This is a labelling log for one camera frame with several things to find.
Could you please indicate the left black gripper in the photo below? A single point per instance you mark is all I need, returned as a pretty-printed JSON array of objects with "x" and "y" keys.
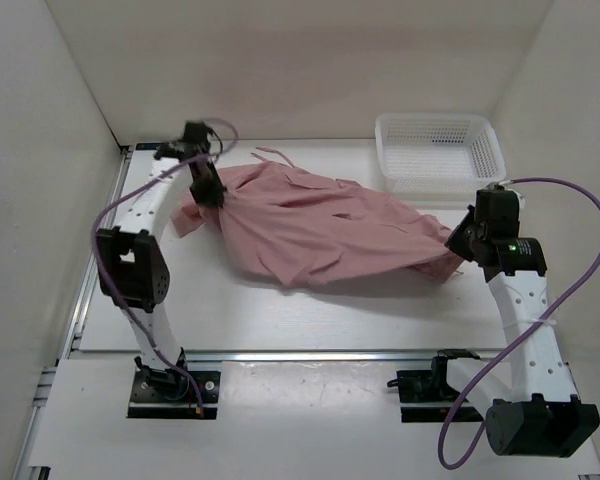
[{"x": 214, "y": 197}]

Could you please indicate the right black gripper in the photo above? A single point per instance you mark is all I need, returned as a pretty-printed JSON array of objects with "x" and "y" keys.
[{"x": 454, "y": 242}]

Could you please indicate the pink trousers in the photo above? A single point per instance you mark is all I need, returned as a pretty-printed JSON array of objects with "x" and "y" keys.
[{"x": 302, "y": 229}]

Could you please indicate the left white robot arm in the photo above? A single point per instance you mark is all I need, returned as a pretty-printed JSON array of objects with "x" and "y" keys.
[{"x": 132, "y": 269}]

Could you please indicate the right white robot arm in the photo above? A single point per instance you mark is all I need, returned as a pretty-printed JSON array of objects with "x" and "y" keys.
[{"x": 525, "y": 395}]

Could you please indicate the white plastic mesh basket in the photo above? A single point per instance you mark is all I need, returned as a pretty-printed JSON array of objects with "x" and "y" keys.
[{"x": 432, "y": 156}]

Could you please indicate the black corner bracket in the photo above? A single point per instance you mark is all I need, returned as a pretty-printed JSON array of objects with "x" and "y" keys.
[{"x": 149, "y": 146}]

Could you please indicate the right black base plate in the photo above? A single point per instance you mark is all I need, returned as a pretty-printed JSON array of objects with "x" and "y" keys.
[{"x": 423, "y": 397}]

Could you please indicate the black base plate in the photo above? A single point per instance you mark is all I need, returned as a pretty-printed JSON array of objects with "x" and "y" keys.
[
  {"x": 423, "y": 397},
  {"x": 172, "y": 397}
]

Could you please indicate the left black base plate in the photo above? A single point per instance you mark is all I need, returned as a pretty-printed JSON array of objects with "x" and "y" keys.
[{"x": 172, "y": 397}]

